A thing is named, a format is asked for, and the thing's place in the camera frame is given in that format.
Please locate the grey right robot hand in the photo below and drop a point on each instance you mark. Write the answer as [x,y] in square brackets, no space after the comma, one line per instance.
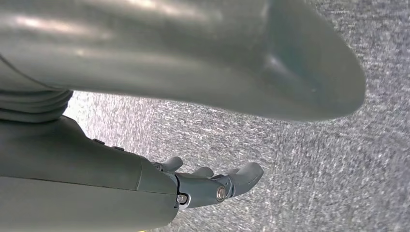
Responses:
[96,192]

